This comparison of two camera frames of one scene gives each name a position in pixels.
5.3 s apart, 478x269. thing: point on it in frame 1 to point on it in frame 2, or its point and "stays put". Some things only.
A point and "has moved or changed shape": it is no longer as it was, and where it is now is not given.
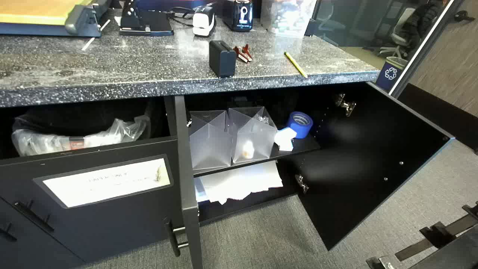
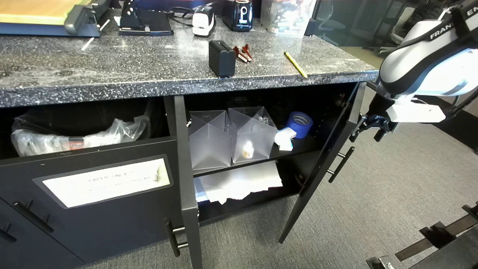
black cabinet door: [371, 146] has moved or changed shape
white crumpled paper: [285, 137] stays put
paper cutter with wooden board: [68, 18] stays put
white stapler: [203, 24] stays put
